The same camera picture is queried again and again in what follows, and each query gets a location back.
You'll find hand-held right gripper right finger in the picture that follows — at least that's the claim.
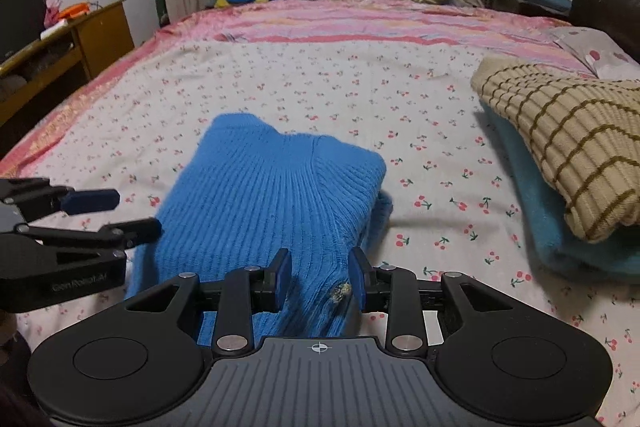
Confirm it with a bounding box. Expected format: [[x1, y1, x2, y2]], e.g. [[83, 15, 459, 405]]
[[347, 247, 517, 354]]

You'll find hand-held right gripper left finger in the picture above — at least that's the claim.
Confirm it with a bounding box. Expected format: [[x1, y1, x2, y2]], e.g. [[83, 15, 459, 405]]
[[125, 248, 292, 354]]

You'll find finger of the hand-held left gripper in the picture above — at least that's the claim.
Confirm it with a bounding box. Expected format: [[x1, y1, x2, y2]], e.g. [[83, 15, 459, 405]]
[[0, 178, 121, 224], [17, 216, 164, 254]]

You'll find blue knit sweater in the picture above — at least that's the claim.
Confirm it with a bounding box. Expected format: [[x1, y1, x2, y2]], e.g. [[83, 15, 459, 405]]
[[125, 113, 395, 339]]

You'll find wooden desk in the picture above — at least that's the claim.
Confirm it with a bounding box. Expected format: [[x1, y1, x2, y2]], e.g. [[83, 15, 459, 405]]
[[0, 0, 136, 144]]

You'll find orange object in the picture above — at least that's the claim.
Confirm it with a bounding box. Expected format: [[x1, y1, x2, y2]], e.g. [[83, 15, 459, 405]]
[[56, 3, 94, 21]]

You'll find cherry print bed sheet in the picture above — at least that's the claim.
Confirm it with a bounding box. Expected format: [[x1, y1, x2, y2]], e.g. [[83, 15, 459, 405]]
[[0, 38, 640, 427]]

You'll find teal folded garment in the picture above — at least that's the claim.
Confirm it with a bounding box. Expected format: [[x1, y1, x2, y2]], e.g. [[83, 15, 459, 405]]
[[481, 107, 640, 284]]

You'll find pink striped blanket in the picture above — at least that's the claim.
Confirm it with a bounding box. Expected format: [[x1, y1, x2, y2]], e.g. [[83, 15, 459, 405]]
[[0, 0, 597, 168]]

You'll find beige striped folded sweater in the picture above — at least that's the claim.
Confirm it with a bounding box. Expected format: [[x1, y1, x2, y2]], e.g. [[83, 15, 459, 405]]
[[470, 56, 640, 243]]

